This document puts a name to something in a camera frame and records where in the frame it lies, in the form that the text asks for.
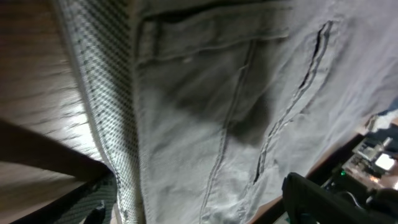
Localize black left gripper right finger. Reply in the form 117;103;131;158
282;173;397;224

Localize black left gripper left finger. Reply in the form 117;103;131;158
12;173;118;224

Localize grey shorts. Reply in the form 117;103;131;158
57;0;397;223

